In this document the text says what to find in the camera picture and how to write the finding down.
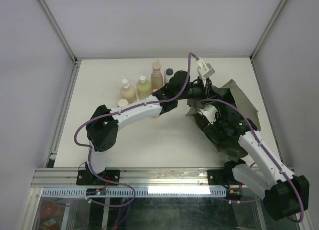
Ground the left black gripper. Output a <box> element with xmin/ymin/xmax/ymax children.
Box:
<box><xmin>176</xmin><ymin>77</ymin><xmax>224</xmax><ymax>107</ymax></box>

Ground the white bottle dark cap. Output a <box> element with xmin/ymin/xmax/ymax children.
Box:
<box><xmin>164</xmin><ymin>68</ymin><xmax>174</xmax><ymax>83</ymax></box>

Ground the olive green canvas bag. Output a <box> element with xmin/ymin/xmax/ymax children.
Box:
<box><xmin>186</xmin><ymin>80</ymin><xmax>261</xmax><ymax>162</ymax></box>

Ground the yellow-green lotion bottle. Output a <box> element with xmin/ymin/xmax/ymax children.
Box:
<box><xmin>136</xmin><ymin>75</ymin><xmax>152</xmax><ymax>100</ymax></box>

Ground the small tan pump bottle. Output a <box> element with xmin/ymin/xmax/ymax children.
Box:
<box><xmin>120</xmin><ymin>78</ymin><xmax>137</xmax><ymax>104</ymax></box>

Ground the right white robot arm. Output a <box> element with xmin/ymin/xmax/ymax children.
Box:
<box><xmin>196</xmin><ymin>105</ymin><xmax>310</xmax><ymax>223</ymax></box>

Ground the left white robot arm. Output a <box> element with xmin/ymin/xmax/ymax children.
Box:
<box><xmin>85</xmin><ymin>70</ymin><xmax>230</xmax><ymax>184</ymax></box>

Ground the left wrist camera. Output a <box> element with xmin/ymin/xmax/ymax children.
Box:
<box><xmin>196</xmin><ymin>57</ymin><xmax>215</xmax><ymax>87</ymax></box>

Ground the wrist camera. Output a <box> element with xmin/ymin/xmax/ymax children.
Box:
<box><xmin>197</xmin><ymin>104</ymin><xmax>219</xmax><ymax>125</ymax></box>
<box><xmin>196</xmin><ymin>57</ymin><xmax>215</xmax><ymax>87</ymax></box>

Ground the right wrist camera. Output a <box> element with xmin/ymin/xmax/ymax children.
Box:
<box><xmin>197</xmin><ymin>104</ymin><xmax>219</xmax><ymax>125</ymax></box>

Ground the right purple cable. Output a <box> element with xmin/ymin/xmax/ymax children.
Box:
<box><xmin>196</xmin><ymin>98</ymin><xmax>305</xmax><ymax>223</ymax></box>

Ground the purple cable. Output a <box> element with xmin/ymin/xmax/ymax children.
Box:
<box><xmin>74</xmin><ymin>52</ymin><xmax>200</xmax><ymax>206</ymax></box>
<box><xmin>196</xmin><ymin>98</ymin><xmax>305</xmax><ymax>223</ymax></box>

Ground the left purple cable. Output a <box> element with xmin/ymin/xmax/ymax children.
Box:
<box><xmin>74</xmin><ymin>52</ymin><xmax>200</xmax><ymax>206</ymax></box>

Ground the right aluminium frame post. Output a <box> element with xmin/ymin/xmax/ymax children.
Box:
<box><xmin>250</xmin><ymin>0</ymin><xmax>294</xmax><ymax>61</ymax></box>

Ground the aluminium frame post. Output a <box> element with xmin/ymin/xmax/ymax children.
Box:
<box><xmin>250</xmin><ymin>0</ymin><xmax>294</xmax><ymax>61</ymax></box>
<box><xmin>36</xmin><ymin>0</ymin><xmax>77</xmax><ymax>64</ymax></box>

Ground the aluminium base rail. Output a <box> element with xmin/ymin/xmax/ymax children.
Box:
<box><xmin>31</xmin><ymin>166</ymin><xmax>295</xmax><ymax>187</ymax></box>

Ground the left aluminium frame post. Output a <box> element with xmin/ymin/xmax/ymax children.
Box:
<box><xmin>36</xmin><ymin>0</ymin><xmax>77</xmax><ymax>64</ymax></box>

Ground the white slotted cable duct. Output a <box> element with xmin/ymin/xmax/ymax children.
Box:
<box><xmin>42</xmin><ymin>185</ymin><xmax>226</xmax><ymax>198</ymax></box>

